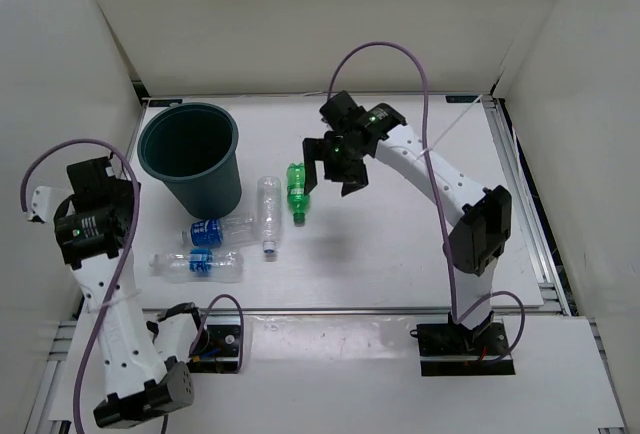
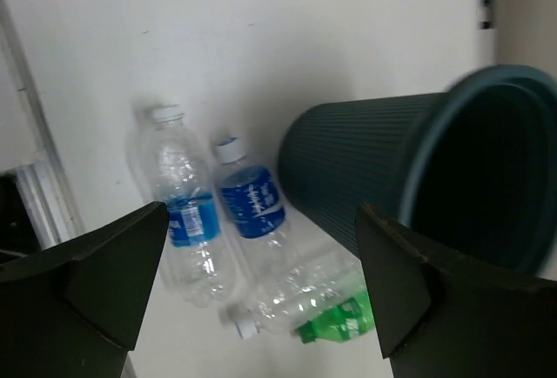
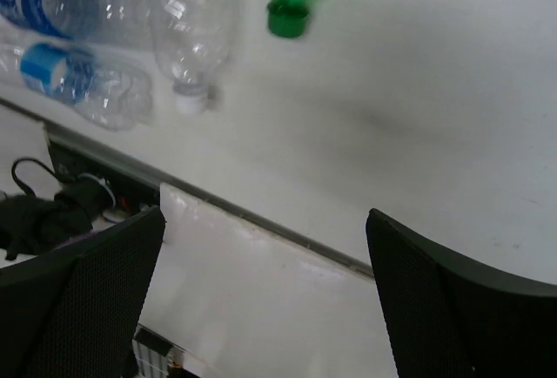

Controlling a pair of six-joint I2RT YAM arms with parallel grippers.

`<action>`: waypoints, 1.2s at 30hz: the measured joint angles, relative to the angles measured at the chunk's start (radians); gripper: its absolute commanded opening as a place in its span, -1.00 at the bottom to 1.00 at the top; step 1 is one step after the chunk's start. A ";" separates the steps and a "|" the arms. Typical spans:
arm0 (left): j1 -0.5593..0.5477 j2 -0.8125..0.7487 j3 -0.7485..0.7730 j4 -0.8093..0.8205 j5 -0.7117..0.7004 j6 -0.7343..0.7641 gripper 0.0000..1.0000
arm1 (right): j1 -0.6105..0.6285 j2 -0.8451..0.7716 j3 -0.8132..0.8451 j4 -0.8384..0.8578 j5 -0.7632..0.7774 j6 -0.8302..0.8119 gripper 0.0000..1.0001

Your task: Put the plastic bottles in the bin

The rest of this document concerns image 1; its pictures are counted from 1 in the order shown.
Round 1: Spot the clear plastic bottle white cap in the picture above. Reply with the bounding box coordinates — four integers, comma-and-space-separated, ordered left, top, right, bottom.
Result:
257, 176, 282, 257

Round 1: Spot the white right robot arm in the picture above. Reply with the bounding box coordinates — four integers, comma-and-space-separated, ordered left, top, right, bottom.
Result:
302, 91, 512, 354

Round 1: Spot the green plastic bottle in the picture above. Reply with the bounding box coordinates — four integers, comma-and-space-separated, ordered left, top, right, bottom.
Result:
286, 163, 310, 227

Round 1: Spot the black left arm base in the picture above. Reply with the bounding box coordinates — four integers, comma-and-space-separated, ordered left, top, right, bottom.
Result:
187, 319, 244, 374

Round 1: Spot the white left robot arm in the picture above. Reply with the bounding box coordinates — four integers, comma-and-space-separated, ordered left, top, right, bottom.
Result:
54, 157, 210, 429

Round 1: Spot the clear bottle small blue label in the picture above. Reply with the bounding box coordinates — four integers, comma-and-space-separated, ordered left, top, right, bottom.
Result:
149, 248, 244, 284

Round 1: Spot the dark green plastic bin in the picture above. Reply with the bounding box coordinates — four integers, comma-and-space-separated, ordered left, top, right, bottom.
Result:
137, 103, 242, 219

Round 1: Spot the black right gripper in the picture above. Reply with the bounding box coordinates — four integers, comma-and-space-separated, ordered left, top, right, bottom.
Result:
302, 139, 368, 198

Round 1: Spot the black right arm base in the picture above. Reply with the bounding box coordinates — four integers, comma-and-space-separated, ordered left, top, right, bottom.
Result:
410, 322, 516, 377

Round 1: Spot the clear bottle large blue label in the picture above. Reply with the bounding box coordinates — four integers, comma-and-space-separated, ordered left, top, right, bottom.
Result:
181, 213, 255, 248

